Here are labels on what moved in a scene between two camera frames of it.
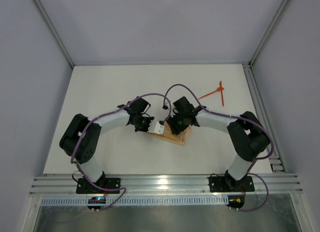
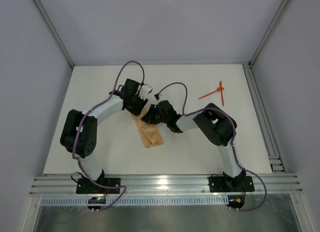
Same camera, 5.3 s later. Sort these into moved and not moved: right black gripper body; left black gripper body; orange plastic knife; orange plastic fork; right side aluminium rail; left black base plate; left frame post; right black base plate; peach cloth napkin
Moved: left black gripper body; right black gripper body; peach cloth napkin
Not moved: left black base plate; right black base plate; right side aluminium rail; orange plastic fork; left frame post; orange plastic knife
